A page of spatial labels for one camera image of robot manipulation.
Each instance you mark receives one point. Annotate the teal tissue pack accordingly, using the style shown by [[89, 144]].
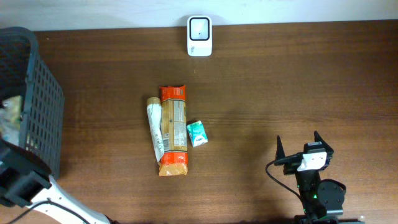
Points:
[[197, 134]]

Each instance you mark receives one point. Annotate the yellow noodle packet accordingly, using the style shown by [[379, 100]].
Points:
[[11, 119]]

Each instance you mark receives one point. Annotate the orange pasta packet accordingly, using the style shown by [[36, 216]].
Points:
[[174, 131]]

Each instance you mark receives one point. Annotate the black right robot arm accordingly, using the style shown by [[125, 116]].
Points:
[[322, 200]]

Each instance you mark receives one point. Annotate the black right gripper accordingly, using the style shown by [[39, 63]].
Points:
[[289, 168]]

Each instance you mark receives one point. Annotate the white barcode scanner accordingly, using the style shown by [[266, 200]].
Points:
[[199, 36]]

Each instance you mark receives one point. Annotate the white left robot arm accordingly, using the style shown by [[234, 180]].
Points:
[[26, 181]]

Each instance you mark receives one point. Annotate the beige white tube packet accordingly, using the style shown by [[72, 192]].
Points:
[[154, 113]]

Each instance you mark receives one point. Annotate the grey plastic mesh basket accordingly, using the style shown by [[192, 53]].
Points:
[[24, 73]]

